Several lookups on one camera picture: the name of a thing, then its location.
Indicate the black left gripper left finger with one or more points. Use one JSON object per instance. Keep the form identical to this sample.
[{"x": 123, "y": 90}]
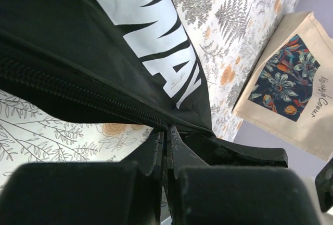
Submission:
[{"x": 125, "y": 192}]

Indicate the floral table mat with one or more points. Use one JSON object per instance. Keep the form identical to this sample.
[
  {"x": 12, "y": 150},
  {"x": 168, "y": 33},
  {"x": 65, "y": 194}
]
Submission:
[{"x": 228, "y": 36}]

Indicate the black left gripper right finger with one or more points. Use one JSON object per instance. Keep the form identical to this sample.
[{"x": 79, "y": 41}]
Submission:
[{"x": 199, "y": 193}]

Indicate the black racket bag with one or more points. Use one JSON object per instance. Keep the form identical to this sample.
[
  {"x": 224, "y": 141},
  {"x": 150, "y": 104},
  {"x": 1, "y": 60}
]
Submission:
[{"x": 104, "y": 61}]

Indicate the beige tote bag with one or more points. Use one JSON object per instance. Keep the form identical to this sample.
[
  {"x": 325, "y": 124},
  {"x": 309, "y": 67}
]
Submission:
[{"x": 289, "y": 93}]

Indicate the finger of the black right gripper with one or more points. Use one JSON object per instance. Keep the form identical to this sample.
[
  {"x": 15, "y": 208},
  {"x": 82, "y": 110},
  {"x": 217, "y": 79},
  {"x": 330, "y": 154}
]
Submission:
[{"x": 216, "y": 151}]

